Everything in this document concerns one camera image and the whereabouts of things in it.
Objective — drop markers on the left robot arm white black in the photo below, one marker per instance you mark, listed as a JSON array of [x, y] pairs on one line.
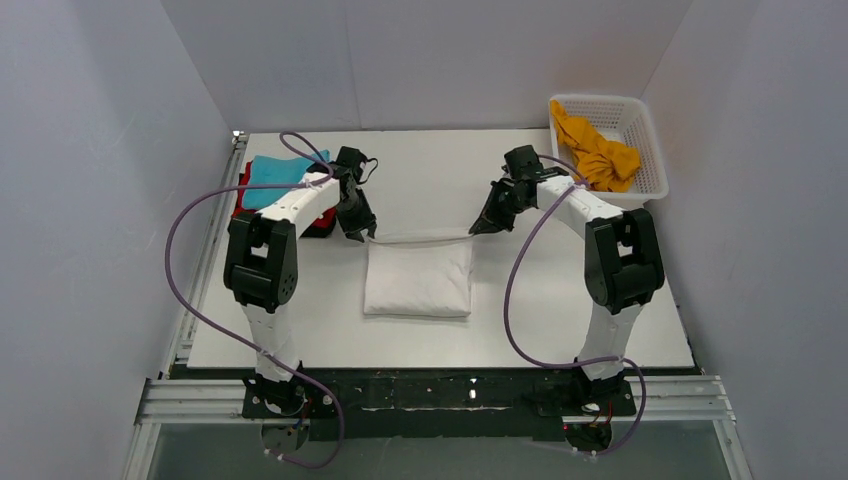
[[261, 270]]

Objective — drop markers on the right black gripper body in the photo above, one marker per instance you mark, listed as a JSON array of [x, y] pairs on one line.
[[497, 202]]

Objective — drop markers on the folded black t shirt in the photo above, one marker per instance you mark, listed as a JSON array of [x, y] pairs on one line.
[[232, 221]]

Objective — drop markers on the folded red t shirt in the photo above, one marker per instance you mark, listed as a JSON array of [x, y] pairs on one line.
[[321, 227]]

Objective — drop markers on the aluminium frame rail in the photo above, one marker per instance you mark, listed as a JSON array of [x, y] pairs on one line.
[[140, 458]]

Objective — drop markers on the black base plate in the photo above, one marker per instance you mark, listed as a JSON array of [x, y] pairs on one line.
[[435, 403]]

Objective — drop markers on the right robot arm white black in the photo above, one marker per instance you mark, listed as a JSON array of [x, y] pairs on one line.
[[622, 270]]

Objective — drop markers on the white t shirt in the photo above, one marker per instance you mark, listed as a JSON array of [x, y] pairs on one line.
[[420, 274]]

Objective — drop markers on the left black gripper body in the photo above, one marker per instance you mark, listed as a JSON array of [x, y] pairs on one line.
[[356, 211]]

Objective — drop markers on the white plastic basket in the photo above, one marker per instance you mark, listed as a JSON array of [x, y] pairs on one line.
[[626, 120]]

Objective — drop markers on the orange t shirt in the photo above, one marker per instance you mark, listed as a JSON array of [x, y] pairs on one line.
[[607, 165]]

